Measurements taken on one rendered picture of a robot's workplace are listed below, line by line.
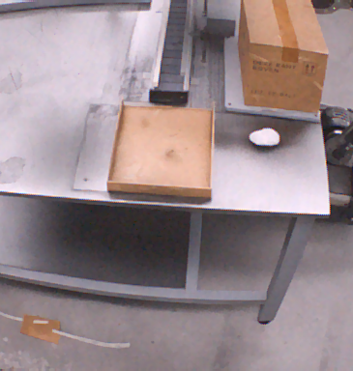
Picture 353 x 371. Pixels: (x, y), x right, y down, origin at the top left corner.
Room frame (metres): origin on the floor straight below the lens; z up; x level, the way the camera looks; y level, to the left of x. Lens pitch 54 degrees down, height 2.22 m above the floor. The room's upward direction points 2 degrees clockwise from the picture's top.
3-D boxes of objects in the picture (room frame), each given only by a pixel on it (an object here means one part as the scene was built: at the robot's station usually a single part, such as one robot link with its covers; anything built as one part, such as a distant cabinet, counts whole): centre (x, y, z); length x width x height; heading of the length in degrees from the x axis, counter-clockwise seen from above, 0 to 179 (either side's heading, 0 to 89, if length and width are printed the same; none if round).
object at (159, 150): (1.14, 0.04, 0.85); 0.30 x 0.26 x 0.04; 178
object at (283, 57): (1.45, -0.30, 0.99); 0.30 x 0.24 x 0.27; 0
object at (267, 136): (1.18, -0.24, 0.85); 0.08 x 0.07 x 0.04; 61
